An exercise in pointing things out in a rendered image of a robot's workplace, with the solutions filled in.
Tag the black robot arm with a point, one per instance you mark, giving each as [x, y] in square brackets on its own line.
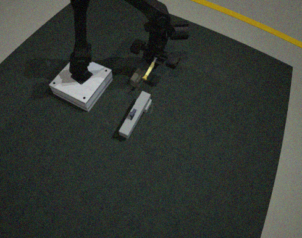
[159, 24]

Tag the grey cylinder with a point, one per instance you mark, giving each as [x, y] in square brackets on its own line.
[149, 69]

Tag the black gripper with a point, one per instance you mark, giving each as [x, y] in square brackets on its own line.
[155, 50]

